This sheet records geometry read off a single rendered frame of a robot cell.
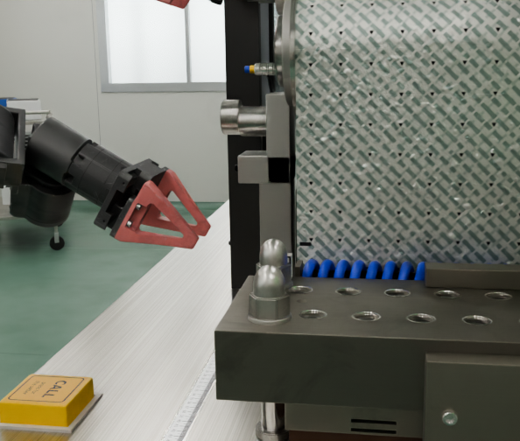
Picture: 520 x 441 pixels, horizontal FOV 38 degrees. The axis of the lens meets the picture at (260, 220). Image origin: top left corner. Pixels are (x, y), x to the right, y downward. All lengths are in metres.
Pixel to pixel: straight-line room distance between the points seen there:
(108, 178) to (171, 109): 5.79
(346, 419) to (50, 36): 6.43
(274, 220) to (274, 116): 0.12
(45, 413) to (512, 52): 0.56
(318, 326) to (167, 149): 6.04
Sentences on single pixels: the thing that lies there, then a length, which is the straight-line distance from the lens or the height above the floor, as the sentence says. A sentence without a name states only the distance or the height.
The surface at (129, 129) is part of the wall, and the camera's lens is 6.70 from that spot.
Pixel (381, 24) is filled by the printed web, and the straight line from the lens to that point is 0.75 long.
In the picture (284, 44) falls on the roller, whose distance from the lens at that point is 0.76.
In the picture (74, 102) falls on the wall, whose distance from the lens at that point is 6.86.
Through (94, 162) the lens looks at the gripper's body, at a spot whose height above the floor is 1.14.
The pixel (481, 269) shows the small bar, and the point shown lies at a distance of 0.72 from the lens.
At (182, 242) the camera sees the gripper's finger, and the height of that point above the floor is 1.06.
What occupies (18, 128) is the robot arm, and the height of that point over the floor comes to 1.18.
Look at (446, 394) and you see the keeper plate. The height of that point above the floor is 0.99.
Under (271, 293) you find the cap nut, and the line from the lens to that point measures 0.61.
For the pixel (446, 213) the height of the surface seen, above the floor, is 1.09.
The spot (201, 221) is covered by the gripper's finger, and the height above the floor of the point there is 1.07.
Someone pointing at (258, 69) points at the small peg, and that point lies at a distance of 0.83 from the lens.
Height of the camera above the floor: 1.24
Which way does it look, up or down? 12 degrees down
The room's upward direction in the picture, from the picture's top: 1 degrees counter-clockwise
